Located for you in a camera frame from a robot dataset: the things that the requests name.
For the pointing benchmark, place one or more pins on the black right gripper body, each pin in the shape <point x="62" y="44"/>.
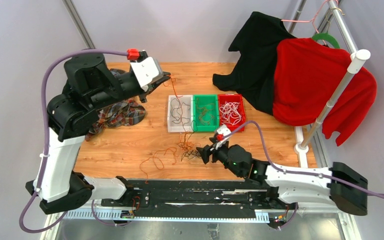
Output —
<point x="220" y="154"/>

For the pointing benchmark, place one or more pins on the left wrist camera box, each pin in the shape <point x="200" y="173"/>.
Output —
<point x="147" y="70"/>

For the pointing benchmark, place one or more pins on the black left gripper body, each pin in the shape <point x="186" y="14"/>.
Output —
<point x="146" y="88"/>

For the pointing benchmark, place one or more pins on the white clothes rack pole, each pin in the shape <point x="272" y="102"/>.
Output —
<point x="358" y="59"/>

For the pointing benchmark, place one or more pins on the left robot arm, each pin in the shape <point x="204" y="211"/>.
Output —
<point x="74" y="88"/>

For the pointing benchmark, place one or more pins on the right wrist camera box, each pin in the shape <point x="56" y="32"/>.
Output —
<point x="222" y="135"/>

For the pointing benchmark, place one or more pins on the red plastic bin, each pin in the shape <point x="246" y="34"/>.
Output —
<point x="231" y="110"/>

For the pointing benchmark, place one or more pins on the red t-shirt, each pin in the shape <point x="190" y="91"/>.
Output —
<point x="306" y="75"/>

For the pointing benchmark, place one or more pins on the green clothes hanger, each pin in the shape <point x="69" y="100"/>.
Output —
<point x="327" y="38"/>

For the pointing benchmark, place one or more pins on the black t-shirt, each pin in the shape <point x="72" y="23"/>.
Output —
<point x="253" y="74"/>

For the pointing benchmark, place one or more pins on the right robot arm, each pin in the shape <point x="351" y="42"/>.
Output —
<point x="337" y="185"/>

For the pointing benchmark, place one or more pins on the green plastic bin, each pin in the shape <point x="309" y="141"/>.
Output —
<point x="205" y="112"/>

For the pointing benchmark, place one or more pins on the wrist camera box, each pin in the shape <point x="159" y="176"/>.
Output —
<point x="147" y="70"/>
<point x="222" y="135"/>

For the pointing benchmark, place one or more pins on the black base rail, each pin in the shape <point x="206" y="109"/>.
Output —
<point x="190" y="201"/>

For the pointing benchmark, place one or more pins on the pink wire hanger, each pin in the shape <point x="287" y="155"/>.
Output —
<point x="296" y="18"/>

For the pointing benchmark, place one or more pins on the plaid flannel shirt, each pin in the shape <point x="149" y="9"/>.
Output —
<point x="124" y="113"/>

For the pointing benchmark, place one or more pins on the white translucent plastic bin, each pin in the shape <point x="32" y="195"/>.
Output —
<point x="180" y="117"/>

